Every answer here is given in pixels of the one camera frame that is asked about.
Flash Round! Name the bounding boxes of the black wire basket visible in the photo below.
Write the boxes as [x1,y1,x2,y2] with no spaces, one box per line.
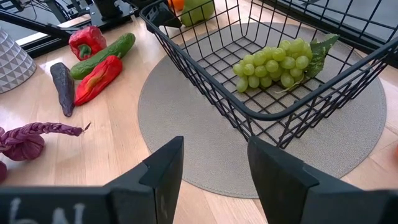
[139,0,398,149]

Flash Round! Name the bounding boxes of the green cucumber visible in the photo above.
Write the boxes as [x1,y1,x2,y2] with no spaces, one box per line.
[70,32,137,81]

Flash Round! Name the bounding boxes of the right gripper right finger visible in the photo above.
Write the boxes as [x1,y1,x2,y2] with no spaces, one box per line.
[247,136,366,224]

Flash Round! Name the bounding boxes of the green pear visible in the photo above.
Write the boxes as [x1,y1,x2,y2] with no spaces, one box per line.
[180,0,216,28]

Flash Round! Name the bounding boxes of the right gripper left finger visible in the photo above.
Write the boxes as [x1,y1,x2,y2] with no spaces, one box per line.
[104,136,185,224]

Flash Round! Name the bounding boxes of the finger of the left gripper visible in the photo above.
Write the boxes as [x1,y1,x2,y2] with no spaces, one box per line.
[145,2,183,32]

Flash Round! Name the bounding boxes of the white geometric patterned pot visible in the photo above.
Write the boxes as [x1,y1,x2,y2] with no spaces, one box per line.
[0,27,37,94]

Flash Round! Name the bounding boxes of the red bell pepper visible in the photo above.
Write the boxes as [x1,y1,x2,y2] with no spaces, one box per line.
[68,25,108,62]

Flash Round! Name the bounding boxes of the orange mandarin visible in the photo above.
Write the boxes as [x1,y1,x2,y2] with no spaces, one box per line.
[167,0,186,12]

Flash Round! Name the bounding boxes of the long red pepper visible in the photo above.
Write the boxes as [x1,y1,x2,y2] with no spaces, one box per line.
[73,55,123,106]

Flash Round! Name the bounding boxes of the braided red onion string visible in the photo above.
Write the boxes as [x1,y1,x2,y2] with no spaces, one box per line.
[0,121,92,184]

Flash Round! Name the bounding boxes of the green grape bunch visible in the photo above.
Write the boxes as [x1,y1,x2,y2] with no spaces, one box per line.
[232,33,340,94]

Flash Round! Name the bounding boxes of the round grey placemat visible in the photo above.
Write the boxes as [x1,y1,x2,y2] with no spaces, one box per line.
[137,22,387,199]

